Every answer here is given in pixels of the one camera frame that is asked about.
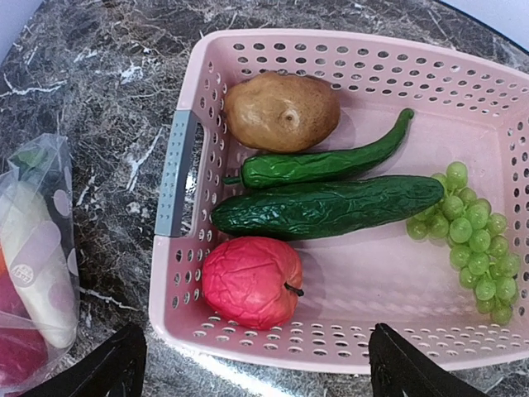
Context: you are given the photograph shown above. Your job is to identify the pink perforated plastic basket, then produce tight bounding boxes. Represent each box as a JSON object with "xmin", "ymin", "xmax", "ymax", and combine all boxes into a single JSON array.
[{"xmin": 149, "ymin": 29, "xmax": 528, "ymax": 374}]

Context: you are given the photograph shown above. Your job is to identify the green toy chili pepper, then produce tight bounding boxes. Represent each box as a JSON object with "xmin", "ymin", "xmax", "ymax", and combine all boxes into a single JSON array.
[{"xmin": 223, "ymin": 108, "xmax": 415, "ymax": 189}]

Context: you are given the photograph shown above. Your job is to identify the clear zip top bag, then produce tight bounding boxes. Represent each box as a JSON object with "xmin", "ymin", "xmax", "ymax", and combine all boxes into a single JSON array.
[{"xmin": 1, "ymin": 134, "xmax": 79, "ymax": 396}]

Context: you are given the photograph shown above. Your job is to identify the green toy cucumber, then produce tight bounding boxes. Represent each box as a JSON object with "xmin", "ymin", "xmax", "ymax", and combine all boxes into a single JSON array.
[{"xmin": 211, "ymin": 175, "xmax": 444, "ymax": 241}]

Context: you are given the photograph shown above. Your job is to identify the red toy fruit front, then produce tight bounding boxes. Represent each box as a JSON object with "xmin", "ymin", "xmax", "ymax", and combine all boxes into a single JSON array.
[{"xmin": 202, "ymin": 237, "xmax": 304, "ymax": 330}]

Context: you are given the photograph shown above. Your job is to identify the red toy fruit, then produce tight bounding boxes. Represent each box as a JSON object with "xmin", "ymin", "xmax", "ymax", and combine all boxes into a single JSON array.
[
  {"xmin": 202, "ymin": 237, "xmax": 304, "ymax": 330},
  {"xmin": 0, "ymin": 272, "xmax": 50, "ymax": 385}
]

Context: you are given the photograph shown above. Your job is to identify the green toy grapes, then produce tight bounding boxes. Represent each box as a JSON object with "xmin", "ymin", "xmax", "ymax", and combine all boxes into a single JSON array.
[{"xmin": 406, "ymin": 161, "xmax": 522, "ymax": 325}]

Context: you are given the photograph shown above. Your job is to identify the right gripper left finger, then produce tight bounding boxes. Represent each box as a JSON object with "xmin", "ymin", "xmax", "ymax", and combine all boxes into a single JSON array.
[{"xmin": 23, "ymin": 323, "xmax": 147, "ymax": 397}]

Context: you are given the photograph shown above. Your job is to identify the brown toy potato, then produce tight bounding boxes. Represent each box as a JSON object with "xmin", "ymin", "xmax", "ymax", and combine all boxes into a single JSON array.
[{"xmin": 224, "ymin": 71, "xmax": 341, "ymax": 153}]

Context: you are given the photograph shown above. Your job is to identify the white toy radish with leaves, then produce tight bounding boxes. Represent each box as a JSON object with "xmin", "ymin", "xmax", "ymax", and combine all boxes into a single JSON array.
[{"xmin": 1, "ymin": 149, "xmax": 79, "ymax": 349}]

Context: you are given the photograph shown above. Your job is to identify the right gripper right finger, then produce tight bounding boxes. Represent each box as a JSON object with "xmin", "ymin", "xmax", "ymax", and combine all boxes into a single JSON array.
[{"xmin": 369, "ymin": 323, "xmax": 484, "ymax": 397}]

